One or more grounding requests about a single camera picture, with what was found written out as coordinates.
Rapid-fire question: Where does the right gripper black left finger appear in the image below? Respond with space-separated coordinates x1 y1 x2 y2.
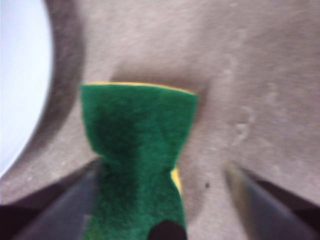
0 158 102 240

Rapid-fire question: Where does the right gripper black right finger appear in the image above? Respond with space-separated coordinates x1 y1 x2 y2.
223 161 320 240

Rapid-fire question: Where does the yellow sponge with green pad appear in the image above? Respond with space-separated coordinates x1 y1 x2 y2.
79 81 199 240

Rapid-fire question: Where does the blue round plate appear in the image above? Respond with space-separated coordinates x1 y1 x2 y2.
0 0 55 177

